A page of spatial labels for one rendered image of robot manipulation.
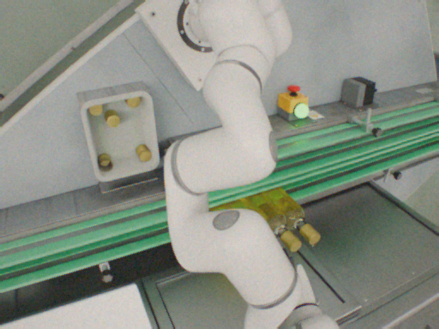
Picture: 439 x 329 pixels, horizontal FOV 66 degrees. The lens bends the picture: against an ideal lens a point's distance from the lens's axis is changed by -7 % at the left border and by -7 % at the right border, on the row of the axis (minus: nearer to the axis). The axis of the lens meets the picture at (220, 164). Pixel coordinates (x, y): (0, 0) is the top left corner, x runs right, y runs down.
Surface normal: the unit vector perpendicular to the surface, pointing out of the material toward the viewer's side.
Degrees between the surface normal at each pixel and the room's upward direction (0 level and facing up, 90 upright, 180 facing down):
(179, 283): 90
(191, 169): 59
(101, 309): 90
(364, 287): 90
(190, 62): 5
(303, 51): 0
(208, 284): 90
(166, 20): 5
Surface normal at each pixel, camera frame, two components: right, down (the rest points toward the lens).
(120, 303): -0.03, -0.85
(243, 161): -0.36, 0.43
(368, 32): 0.42, 0.46
